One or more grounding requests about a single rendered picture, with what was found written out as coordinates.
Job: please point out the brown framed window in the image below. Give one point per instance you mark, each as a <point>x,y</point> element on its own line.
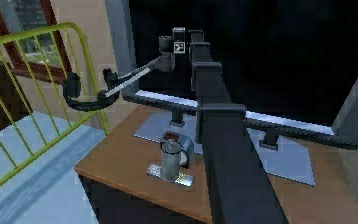
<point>27,30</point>

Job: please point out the black headphones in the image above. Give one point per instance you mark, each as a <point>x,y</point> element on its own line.
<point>73,87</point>

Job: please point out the grey flat base plate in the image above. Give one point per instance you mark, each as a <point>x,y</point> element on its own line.
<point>287,163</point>

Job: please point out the brown wooden stand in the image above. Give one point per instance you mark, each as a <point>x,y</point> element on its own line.
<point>127,166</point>

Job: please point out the dark brown cupboard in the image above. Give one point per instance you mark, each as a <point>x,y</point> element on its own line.
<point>0,96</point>

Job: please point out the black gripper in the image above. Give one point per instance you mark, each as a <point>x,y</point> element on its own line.
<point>167,60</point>

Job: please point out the black television set grey frame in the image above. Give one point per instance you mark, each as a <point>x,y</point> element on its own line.
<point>270,60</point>

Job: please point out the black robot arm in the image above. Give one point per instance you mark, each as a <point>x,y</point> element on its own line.
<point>230,150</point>

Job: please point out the grey coffee machine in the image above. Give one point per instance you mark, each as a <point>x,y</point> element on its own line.
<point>173,156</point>

